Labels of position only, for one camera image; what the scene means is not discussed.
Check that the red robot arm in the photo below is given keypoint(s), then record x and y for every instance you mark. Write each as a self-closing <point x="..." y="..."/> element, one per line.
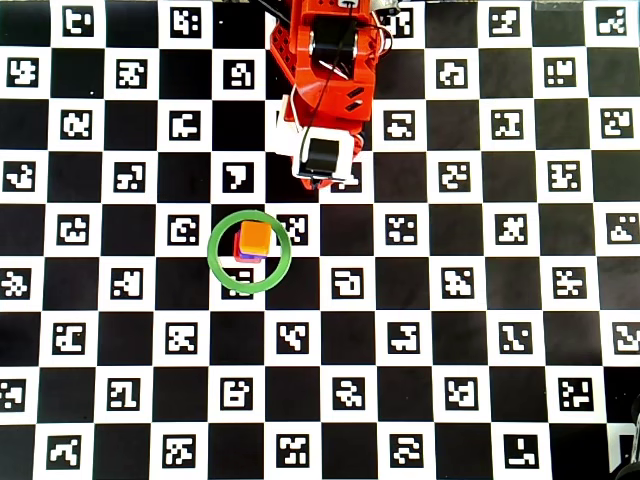
<point x="302" y="45"/>

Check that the red cube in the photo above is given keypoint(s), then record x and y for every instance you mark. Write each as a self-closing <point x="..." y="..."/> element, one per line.
<point x="236" y="247"/>

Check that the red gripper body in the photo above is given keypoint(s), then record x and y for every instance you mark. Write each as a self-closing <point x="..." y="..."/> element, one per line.
<point x="320" y="156"/>

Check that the black rod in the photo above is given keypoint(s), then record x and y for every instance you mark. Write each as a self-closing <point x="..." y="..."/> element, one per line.
<point x="277" y="13"/>

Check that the blue cube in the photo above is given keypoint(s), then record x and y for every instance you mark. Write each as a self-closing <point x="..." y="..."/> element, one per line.
<point x="252" y="255"/>

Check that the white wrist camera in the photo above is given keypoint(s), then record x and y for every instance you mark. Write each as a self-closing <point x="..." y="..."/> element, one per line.
<point x="322" y="155"/>

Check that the orange cube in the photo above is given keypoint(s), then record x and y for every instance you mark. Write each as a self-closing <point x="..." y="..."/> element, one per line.
<point x="255" y="236"/>

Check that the black white marker checkerboard mat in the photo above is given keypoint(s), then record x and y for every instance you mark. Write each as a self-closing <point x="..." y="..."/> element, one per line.
<point x="320" y="375"/>

